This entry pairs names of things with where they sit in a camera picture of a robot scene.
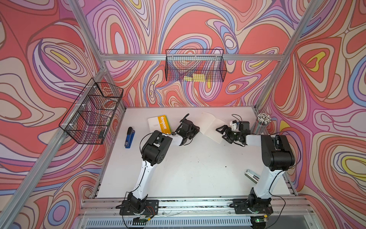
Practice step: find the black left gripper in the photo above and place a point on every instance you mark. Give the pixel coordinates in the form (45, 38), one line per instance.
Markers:
(196, 130)

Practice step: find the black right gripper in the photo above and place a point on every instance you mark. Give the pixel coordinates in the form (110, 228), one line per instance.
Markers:
(224, 128)

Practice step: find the white lined notebook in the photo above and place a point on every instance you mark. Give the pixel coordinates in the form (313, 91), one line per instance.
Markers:
(208, 124)

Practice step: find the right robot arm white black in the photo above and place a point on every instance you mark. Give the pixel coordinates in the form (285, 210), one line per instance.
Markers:
(277, 157)

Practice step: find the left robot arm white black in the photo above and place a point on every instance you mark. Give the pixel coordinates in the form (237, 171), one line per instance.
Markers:
(153, 153)

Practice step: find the clear cup of pencils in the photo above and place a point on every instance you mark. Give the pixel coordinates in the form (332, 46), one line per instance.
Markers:
(262, 121)

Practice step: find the yellow sticky notes pad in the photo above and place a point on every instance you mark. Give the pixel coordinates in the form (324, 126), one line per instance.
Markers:
(195, 77)

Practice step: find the silver grey stapler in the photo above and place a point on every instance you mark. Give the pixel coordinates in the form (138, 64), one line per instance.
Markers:
(252, 176)

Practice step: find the blue black stapler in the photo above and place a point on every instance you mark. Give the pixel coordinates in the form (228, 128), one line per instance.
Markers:
(129, 137)

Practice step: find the black wire basket back wall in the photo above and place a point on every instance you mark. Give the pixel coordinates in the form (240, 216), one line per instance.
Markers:
(182, 62)

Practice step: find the black wire basket wall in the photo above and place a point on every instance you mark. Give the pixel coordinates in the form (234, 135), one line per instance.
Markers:
(182, 62)
(90, 116)

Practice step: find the black wire basket left wall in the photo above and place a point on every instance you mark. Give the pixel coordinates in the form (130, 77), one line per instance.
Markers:
(90, 116)

